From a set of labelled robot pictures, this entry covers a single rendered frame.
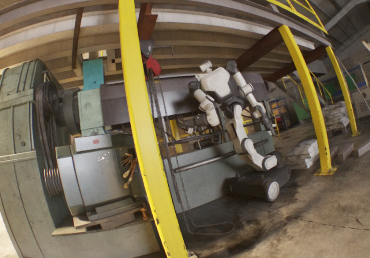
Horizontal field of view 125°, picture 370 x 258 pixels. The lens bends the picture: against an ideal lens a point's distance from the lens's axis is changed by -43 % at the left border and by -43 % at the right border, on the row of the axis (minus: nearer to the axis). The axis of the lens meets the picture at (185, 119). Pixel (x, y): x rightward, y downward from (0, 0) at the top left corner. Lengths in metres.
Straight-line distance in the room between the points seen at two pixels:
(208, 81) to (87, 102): 1.25
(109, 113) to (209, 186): 1.30
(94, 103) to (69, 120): 0.32
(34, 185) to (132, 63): 1.08
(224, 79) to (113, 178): 1.21
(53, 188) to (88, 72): 1.30
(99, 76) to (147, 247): 1.70
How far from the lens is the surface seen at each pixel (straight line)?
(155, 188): 0.78
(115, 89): 1.87
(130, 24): 1.05
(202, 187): 1.87
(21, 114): 1.54
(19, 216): 1.57
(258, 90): 2.65
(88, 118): 1.83
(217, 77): 1.57
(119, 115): 1.76
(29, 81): 1.63
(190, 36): 2.18
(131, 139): 1.22
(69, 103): 1.80
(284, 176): 1.85
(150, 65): 1.35
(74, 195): 1.09
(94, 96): 1.89
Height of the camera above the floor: 0.71
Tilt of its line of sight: 8 degrees up
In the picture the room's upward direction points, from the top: 13 degrees counter-clockwise
